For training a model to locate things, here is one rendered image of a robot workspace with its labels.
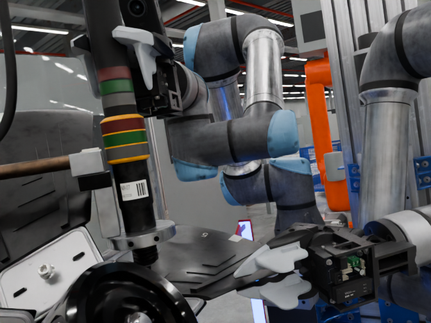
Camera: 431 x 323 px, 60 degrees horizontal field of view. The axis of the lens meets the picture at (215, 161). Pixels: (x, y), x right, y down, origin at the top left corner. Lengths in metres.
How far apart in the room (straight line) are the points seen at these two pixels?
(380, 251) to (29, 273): 0.38
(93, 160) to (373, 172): 0.47
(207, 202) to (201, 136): 4.11
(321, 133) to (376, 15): 3.29
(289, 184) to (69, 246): 0.77
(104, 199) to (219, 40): 0.62
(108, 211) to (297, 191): 0.76
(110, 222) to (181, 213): 4.04
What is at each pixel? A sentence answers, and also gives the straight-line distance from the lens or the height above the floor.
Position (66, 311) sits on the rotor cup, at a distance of 0.28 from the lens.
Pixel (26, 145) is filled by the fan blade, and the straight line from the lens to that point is 0.49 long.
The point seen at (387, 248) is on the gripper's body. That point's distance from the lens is 0.50.
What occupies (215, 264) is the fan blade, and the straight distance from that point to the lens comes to 0.50.
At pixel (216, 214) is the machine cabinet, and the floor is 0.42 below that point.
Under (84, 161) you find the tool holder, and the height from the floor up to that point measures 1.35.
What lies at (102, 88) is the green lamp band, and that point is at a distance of 0.38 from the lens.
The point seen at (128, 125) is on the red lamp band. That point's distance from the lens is 0.37.
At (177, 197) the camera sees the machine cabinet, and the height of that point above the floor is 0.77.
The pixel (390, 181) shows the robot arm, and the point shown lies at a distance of 0.68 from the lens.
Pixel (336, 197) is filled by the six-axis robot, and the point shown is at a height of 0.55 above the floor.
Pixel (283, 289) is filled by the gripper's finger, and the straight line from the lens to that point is 0.49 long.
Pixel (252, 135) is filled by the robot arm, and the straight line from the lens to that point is 0.59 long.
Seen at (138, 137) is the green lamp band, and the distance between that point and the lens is 0.37.
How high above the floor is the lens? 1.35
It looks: 3 degrees down
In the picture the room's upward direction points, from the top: 9 degrees counter-clockwise
